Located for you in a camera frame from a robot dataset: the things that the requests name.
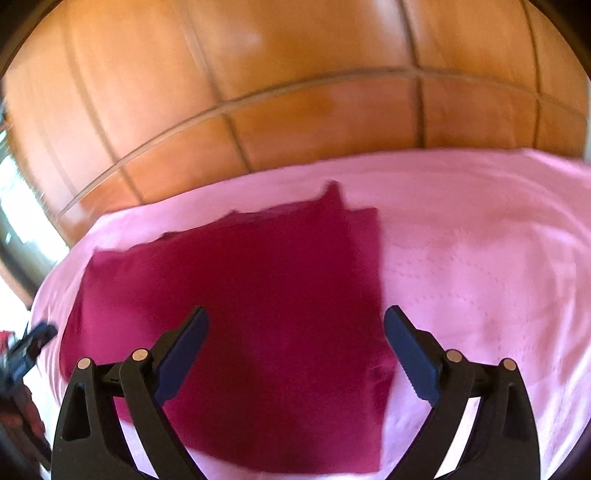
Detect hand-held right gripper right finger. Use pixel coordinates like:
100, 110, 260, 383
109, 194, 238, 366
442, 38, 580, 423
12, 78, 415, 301
384, 305, 542, 480

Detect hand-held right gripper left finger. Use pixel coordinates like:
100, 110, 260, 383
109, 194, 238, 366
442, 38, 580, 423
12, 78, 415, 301
52, 305, 209, 480

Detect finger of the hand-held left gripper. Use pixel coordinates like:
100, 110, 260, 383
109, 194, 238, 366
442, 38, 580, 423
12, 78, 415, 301
25, 323, 59, 352

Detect crimson knit sweater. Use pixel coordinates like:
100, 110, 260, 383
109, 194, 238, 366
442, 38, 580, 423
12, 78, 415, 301
60, 181, 399, 477

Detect person's left forearm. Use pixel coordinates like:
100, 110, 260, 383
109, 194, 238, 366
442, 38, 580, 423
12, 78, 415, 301
0, 385, 52, 469

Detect pink bed sheet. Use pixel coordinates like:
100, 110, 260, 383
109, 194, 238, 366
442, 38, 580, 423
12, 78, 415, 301
30, 148, 591, 480

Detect wooden wardrobe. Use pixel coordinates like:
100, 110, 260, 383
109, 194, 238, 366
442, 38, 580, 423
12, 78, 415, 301
0, 0, 591, 250

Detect window with wooden frame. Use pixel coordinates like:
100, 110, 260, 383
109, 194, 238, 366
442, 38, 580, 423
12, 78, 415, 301
0, 124, 63, 289

